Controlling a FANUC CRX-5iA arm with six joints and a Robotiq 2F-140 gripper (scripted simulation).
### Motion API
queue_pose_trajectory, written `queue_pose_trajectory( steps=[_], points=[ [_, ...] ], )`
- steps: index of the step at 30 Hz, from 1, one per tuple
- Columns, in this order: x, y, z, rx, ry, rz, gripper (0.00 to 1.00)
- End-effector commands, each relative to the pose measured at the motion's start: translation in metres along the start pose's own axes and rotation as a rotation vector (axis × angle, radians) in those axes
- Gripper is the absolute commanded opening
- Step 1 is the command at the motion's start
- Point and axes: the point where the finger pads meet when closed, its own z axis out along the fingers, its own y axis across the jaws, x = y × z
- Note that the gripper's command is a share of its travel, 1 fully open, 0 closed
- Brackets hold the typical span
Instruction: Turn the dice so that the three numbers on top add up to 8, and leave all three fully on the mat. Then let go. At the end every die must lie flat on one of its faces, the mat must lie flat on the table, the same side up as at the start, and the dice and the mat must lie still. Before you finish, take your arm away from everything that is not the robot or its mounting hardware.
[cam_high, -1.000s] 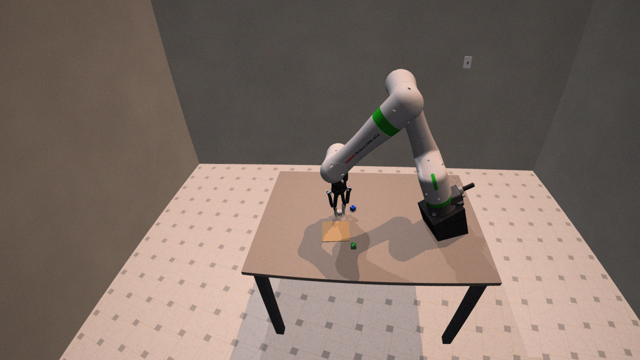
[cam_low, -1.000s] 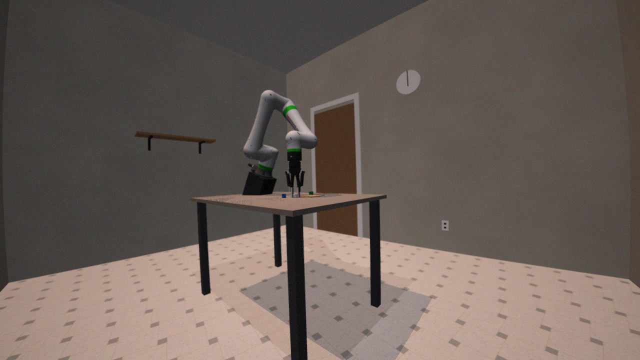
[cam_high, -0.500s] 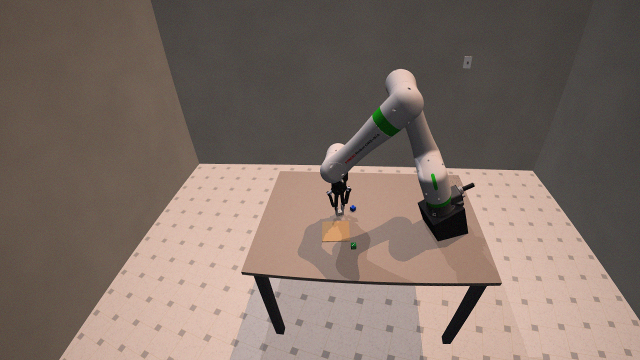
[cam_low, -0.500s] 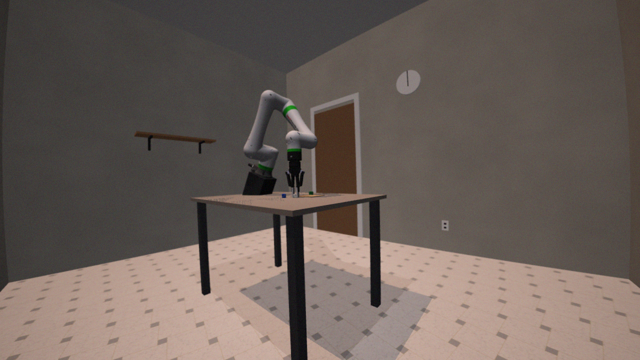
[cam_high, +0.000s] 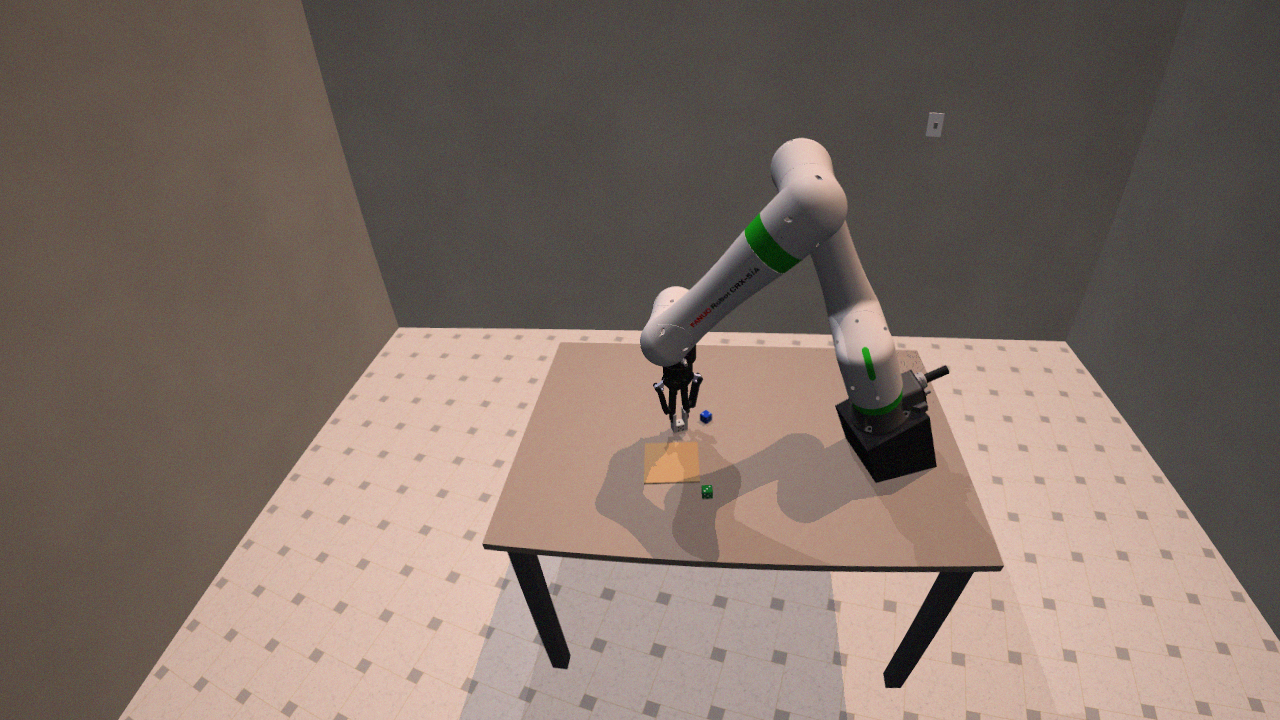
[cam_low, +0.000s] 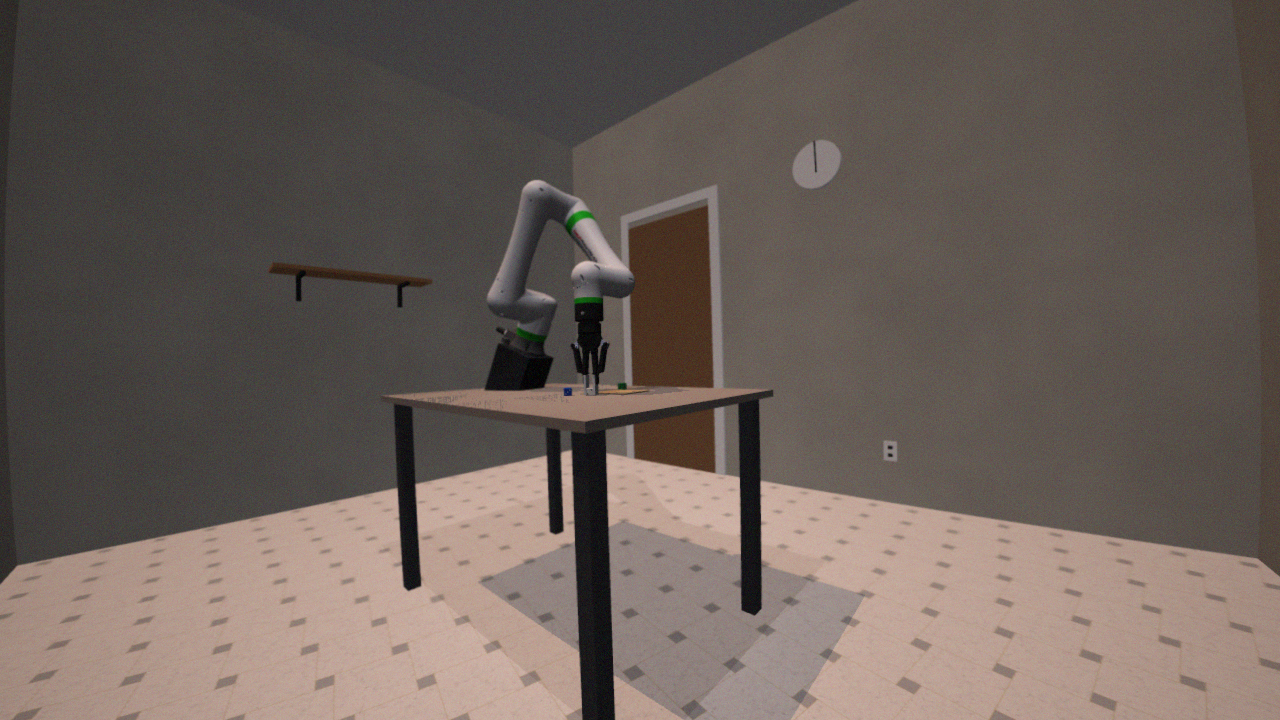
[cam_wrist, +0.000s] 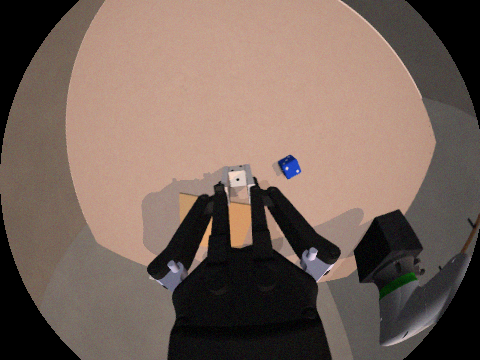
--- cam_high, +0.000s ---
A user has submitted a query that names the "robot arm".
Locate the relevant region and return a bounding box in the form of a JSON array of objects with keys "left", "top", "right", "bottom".
[{"left": 640, "top": 138, "right": 948, "bottom": 436}]

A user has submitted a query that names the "orange mat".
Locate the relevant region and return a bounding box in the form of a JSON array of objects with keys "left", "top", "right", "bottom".
[{"left": 644, "top": 442, "right": 700, "bottom": 484}]

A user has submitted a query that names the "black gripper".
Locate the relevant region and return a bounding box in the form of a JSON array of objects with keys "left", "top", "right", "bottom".
[{"left": 653, "top": 364, "right": 703, "bottom": 433}]

